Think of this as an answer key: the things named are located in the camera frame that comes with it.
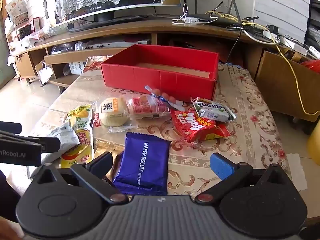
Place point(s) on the white adapter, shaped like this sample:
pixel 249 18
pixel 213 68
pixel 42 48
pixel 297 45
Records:
pixel 193 20

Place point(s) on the floral tablecloth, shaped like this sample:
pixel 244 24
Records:
pixel 225 140

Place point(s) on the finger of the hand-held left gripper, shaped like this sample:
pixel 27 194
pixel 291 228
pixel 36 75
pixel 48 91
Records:
pixel 50 144
pixel 11 127

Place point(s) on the white power strip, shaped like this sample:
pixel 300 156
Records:
pixel 295 46

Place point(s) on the red candy packet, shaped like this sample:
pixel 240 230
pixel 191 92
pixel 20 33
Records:
pixel 192 127

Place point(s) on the round steamed cake packet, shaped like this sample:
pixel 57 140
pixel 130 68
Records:
pixel 112 112

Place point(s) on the white paper sheet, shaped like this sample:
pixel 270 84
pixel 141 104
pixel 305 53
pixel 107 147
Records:
pixel 297 172

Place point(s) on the brown cardboard box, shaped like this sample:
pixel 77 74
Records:
pixel 275 85

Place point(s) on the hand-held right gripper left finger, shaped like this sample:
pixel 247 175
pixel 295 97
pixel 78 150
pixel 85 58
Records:
pixel 101 163

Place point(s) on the black router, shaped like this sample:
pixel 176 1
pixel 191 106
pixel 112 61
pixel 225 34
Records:
pixel 207 17

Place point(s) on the silver media player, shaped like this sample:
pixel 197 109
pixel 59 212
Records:
pixel 120 44

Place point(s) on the yellow round container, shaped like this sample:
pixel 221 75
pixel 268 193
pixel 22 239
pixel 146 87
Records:
pixel 315 147

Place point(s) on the blue wafer biscuit packet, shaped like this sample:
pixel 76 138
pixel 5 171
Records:
pixel 145 160

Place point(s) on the yellow snack packet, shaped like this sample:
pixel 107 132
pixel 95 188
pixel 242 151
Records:
pixel 80 140

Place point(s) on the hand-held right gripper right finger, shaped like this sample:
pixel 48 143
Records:
pixel 222 166

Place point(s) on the white printed bag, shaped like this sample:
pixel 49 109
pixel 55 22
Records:
pixel 16 8

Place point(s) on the wooden television cabinet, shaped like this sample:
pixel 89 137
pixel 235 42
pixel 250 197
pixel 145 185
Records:
pixel 162 27

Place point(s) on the green white wafer packet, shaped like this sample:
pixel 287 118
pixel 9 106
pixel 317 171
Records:
pixel 212 111

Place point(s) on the red cardboard box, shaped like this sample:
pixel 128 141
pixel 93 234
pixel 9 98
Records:
pixel 160 80

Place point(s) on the red clear pastry packet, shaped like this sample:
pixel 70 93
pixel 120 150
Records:
pixel 147 106

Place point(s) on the red plastic bag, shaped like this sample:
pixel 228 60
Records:
pixel 311 66

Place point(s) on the clear sausage packet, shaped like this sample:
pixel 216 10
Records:
pixel 165 96

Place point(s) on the small white box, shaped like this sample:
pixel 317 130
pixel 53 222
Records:
pixel 77 67

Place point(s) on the black power adapter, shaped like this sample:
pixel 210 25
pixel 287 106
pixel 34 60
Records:
pixel 272 29

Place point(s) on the gold brown snack packet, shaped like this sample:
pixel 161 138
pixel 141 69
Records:
pixel 117 166

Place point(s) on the white snack packet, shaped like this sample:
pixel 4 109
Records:
pixel 63 137

